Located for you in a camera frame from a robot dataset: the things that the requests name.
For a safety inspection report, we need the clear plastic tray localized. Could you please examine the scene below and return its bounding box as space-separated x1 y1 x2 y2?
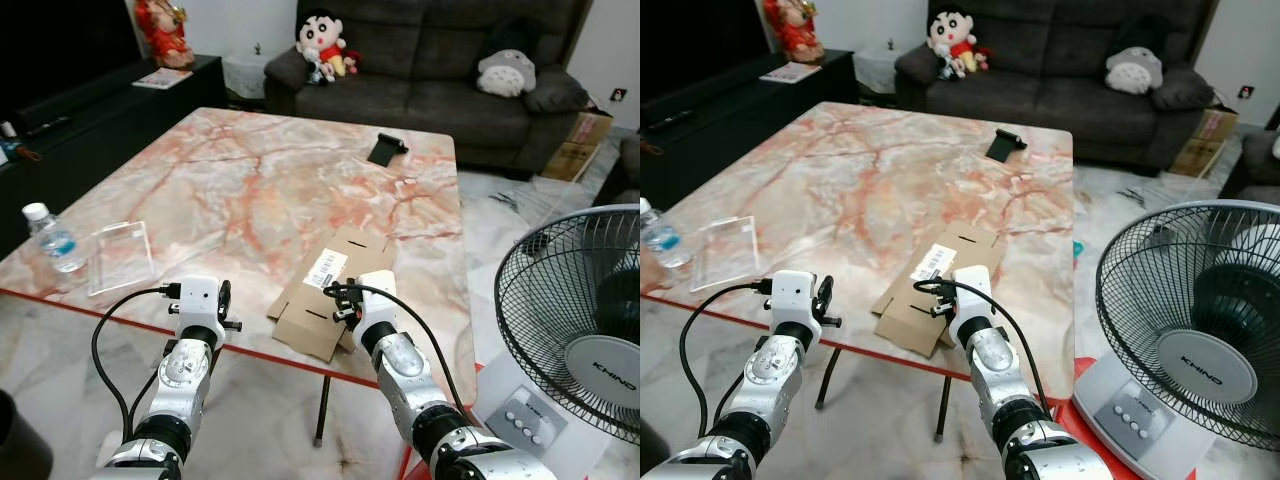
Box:
88 221 156 297
690 216 761 293

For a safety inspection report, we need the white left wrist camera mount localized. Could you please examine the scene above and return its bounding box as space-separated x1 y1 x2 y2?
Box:
176 277 225 329
768 270 821 326

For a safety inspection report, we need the red gold figurine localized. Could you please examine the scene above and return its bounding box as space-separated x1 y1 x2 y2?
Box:
135 0 196 69
765 0 826 64

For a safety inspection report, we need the dark grey sofa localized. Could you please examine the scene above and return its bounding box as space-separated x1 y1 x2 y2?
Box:
263 0 593 173
893 0 1223 169

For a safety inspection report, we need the grey table fan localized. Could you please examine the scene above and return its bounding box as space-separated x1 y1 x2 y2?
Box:
470 204 641 480
1072 200 1280 476

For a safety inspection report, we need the white lace covered stool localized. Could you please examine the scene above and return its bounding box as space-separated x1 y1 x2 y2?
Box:
222 45 276 99
853 42 906 96

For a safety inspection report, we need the dark grey sofa cushion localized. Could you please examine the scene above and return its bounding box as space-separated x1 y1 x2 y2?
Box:
522 72 591 113
1150 68 1216 111

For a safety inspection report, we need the marble pattern folding table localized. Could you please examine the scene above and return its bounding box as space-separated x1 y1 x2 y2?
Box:
640 101 1076 443
0 107 479 446

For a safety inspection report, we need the brown cardboard piece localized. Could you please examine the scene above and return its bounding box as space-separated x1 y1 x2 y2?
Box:
872 222 1006 358
267 226 397 363

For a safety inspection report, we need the dark grey armchair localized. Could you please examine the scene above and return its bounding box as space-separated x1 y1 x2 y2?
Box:
598 135 641 206
1220 128 1280 201

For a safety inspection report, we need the black phone stand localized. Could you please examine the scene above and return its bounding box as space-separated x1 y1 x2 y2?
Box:
367 133 410 168
985 129 1028 163

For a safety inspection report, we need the brown cardboard box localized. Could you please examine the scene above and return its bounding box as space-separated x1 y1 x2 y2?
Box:
1170 105 1239 179
543 108 614 183

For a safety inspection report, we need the grey Totoro plush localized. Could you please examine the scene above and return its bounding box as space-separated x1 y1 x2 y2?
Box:
476 48 538 98
1104 45 1164 96

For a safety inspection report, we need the clear plastic water bottle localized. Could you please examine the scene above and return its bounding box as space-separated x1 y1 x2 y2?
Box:
640 197 693 269
22 203 86 273

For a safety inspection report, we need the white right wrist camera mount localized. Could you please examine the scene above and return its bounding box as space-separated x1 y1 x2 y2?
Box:
355 270 399 329
950 265 994 323

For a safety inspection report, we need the black TV console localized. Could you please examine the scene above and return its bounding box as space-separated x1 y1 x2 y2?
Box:
640 48 856 211
0 55 226 256

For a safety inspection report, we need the pink magazine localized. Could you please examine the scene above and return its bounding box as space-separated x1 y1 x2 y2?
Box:
760 62 823 84
132 68 193 90

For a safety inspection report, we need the cartoon boy plush doll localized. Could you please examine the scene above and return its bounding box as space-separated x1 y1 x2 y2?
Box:
296 9 361 83
927 7 991 79

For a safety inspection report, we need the black television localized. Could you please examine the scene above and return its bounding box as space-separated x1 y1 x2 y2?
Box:
640 0 771 101
0 0 141 111

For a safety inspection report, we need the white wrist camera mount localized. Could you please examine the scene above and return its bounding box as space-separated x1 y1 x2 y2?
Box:
176 277 225 329
355 270 399 329
768 270 821 326
950 265 994 323

